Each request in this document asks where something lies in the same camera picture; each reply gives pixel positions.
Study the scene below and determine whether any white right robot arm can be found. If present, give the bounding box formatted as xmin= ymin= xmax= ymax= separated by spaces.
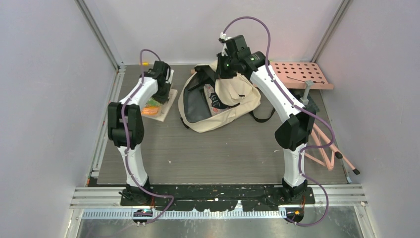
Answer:
xmin=216 ymin=33 xmax=316 ymax=204

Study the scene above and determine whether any orange green paperback book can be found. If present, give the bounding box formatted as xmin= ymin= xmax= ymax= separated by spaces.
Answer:
xmin=141 ymin=89 xmax=178 ymax=122

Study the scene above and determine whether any cream canvas backpack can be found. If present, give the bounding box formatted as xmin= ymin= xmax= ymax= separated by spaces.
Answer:
xmin=178 ymin=61 xmax=270 ymax=133

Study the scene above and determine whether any patterned book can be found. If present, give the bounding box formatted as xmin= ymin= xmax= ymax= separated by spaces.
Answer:
xmin=203 ymin=84 xmax=231 ymax=116

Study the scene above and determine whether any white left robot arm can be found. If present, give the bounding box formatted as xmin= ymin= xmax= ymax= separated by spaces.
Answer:
xmin=107 ymin=60 xmax=174 ymax=205

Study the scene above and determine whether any pink perforated stand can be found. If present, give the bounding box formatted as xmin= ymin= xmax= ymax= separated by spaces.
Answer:
xmin=270 ymin=61 xmax=360 ymax=175

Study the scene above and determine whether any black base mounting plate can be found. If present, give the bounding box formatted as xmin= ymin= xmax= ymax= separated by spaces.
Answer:
xmin=119 ymin=184 xmax=315 ymax=212

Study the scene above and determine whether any grey bracket on stand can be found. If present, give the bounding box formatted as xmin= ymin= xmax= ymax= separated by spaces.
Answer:
xmin=299 ymin=80 xmax=315 ymax=106

